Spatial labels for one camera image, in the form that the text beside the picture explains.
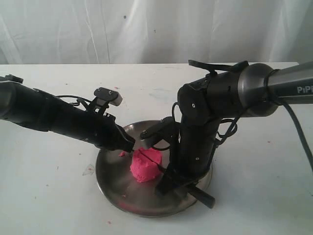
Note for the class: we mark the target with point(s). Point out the round steel plate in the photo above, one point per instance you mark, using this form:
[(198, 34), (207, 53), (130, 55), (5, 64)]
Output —
[(119, 186)]

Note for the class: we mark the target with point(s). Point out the white backdrop curtain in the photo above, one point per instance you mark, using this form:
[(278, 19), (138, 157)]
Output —
[(155, 31)]

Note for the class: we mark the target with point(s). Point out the pink dough lump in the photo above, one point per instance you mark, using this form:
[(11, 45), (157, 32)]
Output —
[(145, 163)]

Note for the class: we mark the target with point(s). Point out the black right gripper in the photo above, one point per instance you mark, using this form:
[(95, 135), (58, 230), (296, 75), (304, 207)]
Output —
[(190, 154)]

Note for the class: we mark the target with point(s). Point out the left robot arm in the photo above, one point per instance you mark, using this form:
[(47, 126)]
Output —
[(82, 120)]

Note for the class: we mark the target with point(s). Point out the black knife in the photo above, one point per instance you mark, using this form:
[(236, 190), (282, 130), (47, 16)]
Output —
[(195, 191)]

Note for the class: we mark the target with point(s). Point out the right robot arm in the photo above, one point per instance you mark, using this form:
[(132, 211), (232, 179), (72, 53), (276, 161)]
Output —
[(211, 107)]

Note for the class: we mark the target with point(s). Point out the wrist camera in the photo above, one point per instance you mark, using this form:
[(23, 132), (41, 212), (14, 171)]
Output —
[(166, 129), (103, 98)]

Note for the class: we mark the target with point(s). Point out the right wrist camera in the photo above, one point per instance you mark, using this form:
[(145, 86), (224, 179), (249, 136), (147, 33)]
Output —
[(166, 129)]

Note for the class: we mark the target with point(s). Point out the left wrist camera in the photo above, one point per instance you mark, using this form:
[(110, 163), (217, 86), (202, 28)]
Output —
[(103, 98)]

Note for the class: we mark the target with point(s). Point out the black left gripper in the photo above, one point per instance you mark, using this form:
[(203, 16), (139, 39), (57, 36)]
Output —
[(103, 132)]

